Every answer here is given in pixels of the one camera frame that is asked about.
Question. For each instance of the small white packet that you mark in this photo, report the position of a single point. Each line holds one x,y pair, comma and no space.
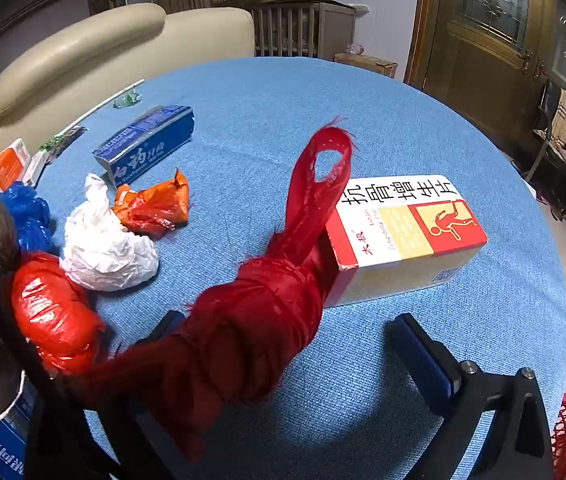
37,167

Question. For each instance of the brown cardboard box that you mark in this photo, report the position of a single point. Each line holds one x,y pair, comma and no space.
368,64

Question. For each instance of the blue plastic bag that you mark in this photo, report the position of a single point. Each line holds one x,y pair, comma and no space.
25,215

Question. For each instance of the blue white carton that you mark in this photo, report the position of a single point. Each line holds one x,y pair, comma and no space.
3,435

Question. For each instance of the metal frame chair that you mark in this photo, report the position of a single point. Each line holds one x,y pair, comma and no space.
543,150

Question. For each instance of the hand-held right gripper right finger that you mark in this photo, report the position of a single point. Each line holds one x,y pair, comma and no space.
420,360

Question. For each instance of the green candy wrapper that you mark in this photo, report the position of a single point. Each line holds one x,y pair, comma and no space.
127,100

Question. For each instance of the orange plastic bag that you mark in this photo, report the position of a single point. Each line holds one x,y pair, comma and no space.
148,210

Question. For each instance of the wooden double door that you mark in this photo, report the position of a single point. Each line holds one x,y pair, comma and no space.
478,60

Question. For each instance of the beige leather sofa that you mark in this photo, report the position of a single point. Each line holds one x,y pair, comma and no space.
88,50

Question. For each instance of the wooden baby crib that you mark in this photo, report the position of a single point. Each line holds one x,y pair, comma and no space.
288,30

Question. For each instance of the dark red plastic bag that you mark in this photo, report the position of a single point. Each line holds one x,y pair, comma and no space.
243,320

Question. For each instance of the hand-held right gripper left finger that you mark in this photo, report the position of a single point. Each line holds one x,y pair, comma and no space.
167,322

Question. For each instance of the small pink plastic bag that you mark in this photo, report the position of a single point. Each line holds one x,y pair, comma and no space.
353,49

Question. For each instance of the plaid scarf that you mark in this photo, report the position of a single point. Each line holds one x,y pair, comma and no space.
560,115

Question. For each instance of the thin white stick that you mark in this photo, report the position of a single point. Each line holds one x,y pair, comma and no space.
108,101

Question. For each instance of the white red medicine box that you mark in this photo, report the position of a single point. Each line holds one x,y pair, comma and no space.
413,260

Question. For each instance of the dark green wrapper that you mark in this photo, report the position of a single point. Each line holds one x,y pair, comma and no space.
60,142

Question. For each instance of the white plastic bag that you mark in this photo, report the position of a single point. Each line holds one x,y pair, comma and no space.
108,255

